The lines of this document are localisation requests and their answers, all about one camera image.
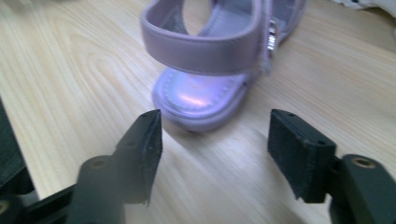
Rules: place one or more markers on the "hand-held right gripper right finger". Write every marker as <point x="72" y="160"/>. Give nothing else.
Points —
<point x="302" y="158"/>

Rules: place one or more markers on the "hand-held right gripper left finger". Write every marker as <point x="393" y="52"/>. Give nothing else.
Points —
<point x="140" y="155"/>

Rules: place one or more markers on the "purple child sandal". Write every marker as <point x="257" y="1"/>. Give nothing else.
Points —
<point x="202" y="53"/>

